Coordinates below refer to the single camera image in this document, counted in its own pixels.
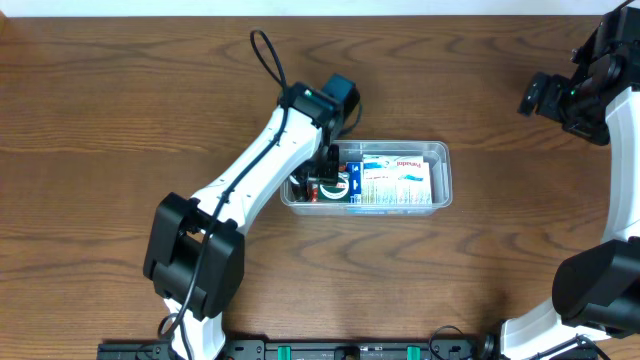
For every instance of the blue fever patch box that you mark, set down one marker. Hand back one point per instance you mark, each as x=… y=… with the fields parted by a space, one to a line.
x=355 y=170

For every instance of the green Zam-Buk box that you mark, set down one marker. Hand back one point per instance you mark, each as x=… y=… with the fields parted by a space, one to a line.
x=340 y=192

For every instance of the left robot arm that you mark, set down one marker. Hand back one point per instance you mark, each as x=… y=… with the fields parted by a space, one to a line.
x=195 y=255

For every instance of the dark syrup bottle white cap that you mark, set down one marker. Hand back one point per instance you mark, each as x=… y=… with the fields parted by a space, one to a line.
x=299 y=188

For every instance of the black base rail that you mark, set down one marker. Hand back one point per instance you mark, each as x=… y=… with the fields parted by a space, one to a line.
x=449 y=344

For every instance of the red Panadol ActiFast box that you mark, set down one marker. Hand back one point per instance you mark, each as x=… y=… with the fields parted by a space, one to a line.
x=314 y=192

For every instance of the white Panadol box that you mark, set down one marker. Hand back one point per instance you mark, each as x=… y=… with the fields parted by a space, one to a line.
x=395 y=180

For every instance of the clear plastic container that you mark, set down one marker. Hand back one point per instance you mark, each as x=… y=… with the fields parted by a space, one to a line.
x=435 y=153

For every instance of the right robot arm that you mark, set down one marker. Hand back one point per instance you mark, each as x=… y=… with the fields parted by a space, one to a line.
x=595 y=293

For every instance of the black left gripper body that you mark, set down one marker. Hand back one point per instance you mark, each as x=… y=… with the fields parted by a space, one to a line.
x=325 y=163

